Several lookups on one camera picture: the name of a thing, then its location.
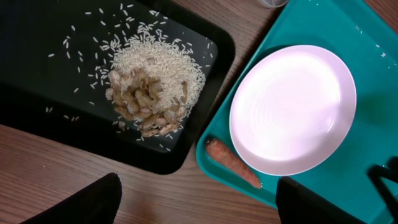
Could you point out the teal serving tray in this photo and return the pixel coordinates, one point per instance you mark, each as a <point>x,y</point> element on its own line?
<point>368,46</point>

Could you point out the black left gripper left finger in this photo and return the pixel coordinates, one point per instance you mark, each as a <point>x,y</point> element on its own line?
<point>96,203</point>

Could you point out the black food waste tray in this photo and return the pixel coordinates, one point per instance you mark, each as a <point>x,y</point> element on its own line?
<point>57,103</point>

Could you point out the clear plastic waste bin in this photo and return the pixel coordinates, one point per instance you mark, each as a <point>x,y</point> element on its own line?
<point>273,3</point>

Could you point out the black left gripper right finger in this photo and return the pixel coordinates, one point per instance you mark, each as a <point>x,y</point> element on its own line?
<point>297,204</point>

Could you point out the orange carrot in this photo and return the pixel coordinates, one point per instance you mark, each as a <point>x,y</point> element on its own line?
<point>220,153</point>

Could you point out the peanut shells pile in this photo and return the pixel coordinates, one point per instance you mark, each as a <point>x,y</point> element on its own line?
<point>136,97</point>

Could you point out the large white plate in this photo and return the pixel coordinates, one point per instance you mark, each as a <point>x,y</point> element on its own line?
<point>292,110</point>

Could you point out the white rice pile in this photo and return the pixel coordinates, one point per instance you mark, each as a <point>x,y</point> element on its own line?
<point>168,65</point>

